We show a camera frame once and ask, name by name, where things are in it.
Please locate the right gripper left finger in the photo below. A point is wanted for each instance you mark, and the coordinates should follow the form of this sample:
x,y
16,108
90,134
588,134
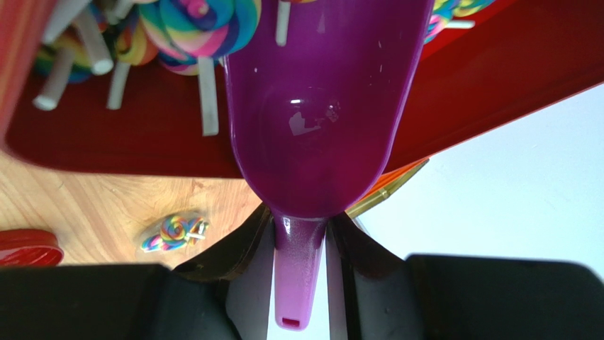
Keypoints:
x,y
222,293

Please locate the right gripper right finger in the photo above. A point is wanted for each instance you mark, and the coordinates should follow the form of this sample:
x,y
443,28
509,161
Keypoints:
x,y
373,294

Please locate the clear plastic jar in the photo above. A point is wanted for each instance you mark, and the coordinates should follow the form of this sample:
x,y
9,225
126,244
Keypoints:
x,y
174,232

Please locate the purple plastic scoop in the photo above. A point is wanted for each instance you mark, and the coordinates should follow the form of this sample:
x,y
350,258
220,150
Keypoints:
x,y
313,122

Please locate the red tray of swirl lollipops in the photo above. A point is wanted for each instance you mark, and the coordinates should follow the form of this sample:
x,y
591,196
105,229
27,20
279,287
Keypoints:
x,y
519,57

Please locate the clear tray of colourful candies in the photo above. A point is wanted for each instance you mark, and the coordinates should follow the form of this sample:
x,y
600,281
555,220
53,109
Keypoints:
x,y
363,205

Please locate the orange tray of lollipops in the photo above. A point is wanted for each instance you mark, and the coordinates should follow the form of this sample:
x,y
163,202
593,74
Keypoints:
x,y
391,176

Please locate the red jar lid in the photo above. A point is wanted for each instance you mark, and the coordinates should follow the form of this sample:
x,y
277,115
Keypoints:
x,y
30,247

